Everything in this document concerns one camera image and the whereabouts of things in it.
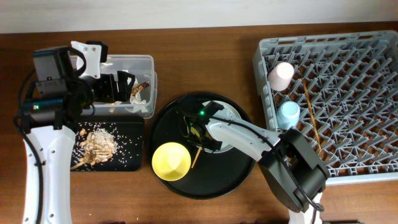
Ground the pile of food scraps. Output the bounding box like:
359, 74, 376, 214
70, 128, 118, 170

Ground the white tissue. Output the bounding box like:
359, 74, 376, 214
126, 80, 148, 113

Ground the gold snack wrapper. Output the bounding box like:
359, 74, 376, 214
131, 82, 150, 96

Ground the round black tray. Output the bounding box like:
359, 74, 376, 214
146, 97, 256, 199

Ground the grey dishwasher rack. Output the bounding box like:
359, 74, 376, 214
252, 30, 397, 185

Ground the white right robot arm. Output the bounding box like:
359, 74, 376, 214
178, 100, 329, 223

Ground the yellow bowl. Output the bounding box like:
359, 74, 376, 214
151, 142, 192, 182

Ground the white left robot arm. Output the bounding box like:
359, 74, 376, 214
13, 40, 135, 223

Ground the pink plastic cup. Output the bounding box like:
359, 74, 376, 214
267, 62, 294, 91

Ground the grey round plate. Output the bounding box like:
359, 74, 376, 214
204, 100, 241, 154

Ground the black rectangular tray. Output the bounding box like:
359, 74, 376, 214
71, 115, 144, 172

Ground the wooden chopstick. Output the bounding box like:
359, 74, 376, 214
302, 79, 322, 154
191, 147, 202, 169

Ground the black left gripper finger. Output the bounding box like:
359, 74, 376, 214
117, 82, 132, 101
117, 71, 135, 93

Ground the blue plastic cup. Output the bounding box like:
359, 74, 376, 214
276, 101, 300, 130

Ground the clear plastic bin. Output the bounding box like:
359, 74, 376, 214
82, 55, 157, 119

